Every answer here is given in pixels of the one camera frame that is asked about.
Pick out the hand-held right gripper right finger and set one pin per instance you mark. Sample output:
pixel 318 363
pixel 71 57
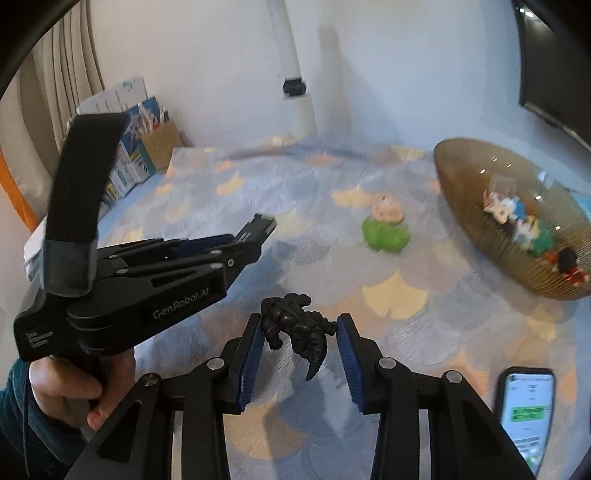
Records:
pixel 351 364

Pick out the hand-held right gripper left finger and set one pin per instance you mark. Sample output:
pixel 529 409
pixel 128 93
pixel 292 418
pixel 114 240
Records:
pixel 249 355

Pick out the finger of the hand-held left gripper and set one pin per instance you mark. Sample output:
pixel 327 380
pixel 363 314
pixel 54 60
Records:
pixel 207 270
pixel 203 242

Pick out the black dinosaur toy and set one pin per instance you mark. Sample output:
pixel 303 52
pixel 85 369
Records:
pixel 300 323

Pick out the amber ribbed glass bowl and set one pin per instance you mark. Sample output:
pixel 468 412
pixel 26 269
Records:
pixel 480 240

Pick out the green translucent dinosaur toy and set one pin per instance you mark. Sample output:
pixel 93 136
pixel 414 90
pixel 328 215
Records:
pixel 541 241

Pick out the boy figurine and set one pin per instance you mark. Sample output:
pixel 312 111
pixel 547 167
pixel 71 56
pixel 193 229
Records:
pixel 565 261

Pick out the person's left forearm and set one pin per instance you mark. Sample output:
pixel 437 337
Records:
pixel 32 438

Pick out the person's left hand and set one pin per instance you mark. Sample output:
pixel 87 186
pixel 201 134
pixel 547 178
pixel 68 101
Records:
pixel 60 383

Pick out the ginkgo leaf print tablecloth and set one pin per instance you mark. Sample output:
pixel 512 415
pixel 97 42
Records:
pixel 369 286

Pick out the brown pen holder box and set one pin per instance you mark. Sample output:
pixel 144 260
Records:
pixel 161 145

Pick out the row of books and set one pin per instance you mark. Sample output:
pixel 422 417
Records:
pixel 124 152

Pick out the bunch of pens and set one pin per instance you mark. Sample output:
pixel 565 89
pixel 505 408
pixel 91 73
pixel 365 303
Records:
pixel 154 120

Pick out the green rubber toy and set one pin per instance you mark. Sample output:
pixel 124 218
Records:
pixel 385 235

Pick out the pink round eraser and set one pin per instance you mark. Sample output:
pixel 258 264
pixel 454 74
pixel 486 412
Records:
pixel 388 207

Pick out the black pole clamp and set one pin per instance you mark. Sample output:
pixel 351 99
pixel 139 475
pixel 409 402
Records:
pixel 294 86

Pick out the black smartphone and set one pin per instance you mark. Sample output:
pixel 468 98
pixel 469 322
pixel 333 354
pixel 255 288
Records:
pixel 526 415

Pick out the white pole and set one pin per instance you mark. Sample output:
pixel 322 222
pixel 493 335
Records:
pixel 288 46

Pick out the small white toy figure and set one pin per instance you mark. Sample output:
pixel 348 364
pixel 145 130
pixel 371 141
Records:
pixel 495 206

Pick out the beige curtain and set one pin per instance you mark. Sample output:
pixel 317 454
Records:
pixel 60 69

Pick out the black monitor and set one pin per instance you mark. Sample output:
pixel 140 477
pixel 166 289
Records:
pixel 554 69

